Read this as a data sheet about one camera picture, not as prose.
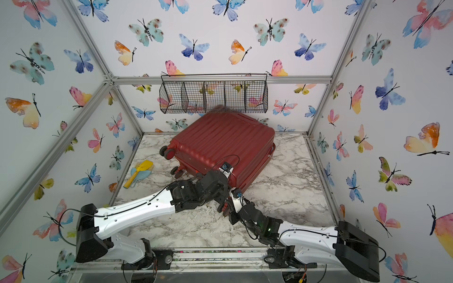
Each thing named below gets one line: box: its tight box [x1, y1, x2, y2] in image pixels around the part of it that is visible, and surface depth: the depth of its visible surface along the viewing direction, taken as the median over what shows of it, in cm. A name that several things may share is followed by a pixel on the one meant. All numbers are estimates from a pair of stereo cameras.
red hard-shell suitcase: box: [159, 107, 276, 191], surface depth 88 cm
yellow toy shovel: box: [123, 159, 154, 189], surface depth 103 cm
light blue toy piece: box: [130, 167, 152, 188], surface depth 103 cm
